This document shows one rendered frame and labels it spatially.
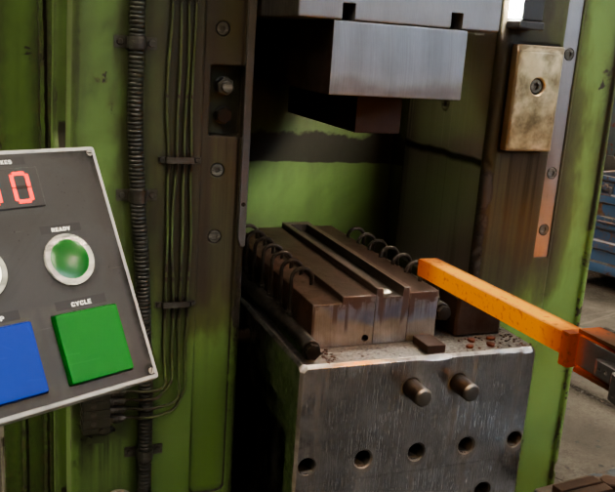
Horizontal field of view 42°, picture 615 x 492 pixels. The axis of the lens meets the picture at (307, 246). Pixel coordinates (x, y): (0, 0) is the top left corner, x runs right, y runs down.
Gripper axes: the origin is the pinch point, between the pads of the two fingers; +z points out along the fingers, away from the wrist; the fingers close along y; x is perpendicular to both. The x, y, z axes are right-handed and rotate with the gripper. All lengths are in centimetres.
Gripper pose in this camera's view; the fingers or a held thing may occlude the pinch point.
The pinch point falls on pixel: (613, 362)
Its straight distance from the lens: 80.6
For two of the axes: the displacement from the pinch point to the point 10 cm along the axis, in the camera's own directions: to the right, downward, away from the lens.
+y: 9.3, -0.3, 3.6
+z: -3.5, -2.7, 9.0
